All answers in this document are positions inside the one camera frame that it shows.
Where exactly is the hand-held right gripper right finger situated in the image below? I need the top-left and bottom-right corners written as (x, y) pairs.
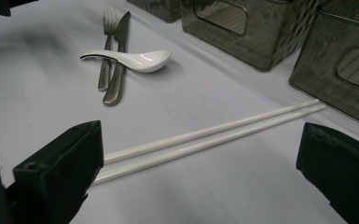
top-left (296, 121), bottom-right (359, 224)

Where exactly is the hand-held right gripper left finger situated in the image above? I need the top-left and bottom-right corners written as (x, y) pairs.
top-left (12, 120), bottom-right (104, 224)

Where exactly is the smoky transparent plastic bin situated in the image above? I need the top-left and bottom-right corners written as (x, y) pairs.
top-left (288, 0), bottom-right (359, 130)
top-left (180, 0), bottom-right (323, 73)
top-left (126, 0), bottom-right (183, 23)

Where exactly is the steel fork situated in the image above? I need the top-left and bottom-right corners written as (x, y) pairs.
top-left (97, 1), bottom-right (119, 92)

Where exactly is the steel knife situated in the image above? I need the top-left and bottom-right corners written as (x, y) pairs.
top-left (102, 10), bottom-right (131, 107)

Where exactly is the white chopstick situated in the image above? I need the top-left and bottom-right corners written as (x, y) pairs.
top-left (103, 98), bottom-right (321, 165)
top-left (90, 104), bottom-right (326, 187)

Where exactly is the white ceramic spoon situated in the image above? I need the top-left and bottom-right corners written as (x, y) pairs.
top-left (79, 49), bottom-right (173, 74)

